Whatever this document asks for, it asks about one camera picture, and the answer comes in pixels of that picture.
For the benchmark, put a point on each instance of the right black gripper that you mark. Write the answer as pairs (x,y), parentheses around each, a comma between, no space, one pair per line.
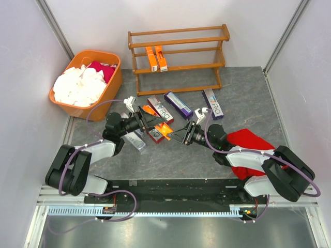
(181,135)

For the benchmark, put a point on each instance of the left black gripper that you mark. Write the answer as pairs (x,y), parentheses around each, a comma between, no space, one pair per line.
(147,120)

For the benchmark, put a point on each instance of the purple white R.O toothpaste box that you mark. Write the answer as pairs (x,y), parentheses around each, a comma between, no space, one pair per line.
(213,104)

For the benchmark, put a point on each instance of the orange Curaprox toothpaste box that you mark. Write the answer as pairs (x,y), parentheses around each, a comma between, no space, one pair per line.
(151,58)

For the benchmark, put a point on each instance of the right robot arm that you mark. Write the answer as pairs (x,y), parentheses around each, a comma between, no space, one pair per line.
(285,173)

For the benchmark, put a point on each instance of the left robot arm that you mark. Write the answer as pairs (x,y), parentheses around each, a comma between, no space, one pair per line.
(69,170)

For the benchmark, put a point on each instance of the wooden two-tier shelf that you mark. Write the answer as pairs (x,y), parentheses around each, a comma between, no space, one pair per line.
(183,49)

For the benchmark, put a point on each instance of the red silver r&o box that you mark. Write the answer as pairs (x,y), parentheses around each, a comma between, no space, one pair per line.
(155,135)
(160,109)

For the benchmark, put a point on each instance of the silver toothpaste box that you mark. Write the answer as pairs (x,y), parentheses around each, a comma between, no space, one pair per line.
(135,141)
(139,133)

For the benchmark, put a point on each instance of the magenta cloth in bin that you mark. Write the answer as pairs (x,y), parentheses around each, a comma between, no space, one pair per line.
(106,69)

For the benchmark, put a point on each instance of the red cloth on table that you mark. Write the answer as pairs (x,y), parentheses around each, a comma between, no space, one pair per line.
(247,139)

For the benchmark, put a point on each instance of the white crumpled cloths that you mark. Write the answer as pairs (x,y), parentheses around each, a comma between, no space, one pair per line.
(80,87)

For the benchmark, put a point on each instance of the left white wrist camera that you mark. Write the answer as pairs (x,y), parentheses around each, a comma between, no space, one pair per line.
(129,103)

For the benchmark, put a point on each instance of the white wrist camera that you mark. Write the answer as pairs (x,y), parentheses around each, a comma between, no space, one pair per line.
(129,103)
(200,114)

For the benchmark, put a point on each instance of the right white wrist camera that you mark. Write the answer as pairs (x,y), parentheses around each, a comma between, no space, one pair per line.
(200,114)

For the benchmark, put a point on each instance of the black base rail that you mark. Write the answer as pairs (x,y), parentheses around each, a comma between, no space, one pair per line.
(219,191)

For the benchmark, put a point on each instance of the slotted cable duct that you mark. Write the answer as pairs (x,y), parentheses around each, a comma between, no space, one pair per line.
(99,211)

